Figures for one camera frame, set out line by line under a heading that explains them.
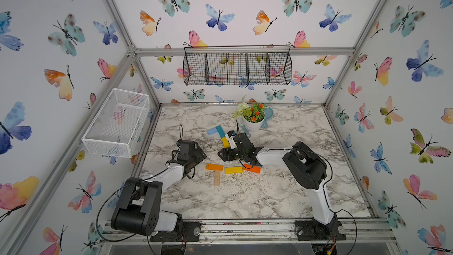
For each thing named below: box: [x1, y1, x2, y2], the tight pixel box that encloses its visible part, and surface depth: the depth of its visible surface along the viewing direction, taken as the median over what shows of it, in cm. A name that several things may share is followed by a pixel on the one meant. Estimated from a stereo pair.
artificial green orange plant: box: [232, 102, 267, 123], surface depth 98 cm
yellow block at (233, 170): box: [224, 166, 244, 175], surface depth 93 cm
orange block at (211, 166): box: [205, 163, 224, 172], surface depth 95 cm
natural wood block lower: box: [214, 170, 221, 186], surface depth 90 cm
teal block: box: [215, 125, 226, 139], surface depth 109 cm
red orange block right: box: [243, 163, 262, 175], surface depth 93 cm
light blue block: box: [207, 127, 218, 136], surface depth 110 cm
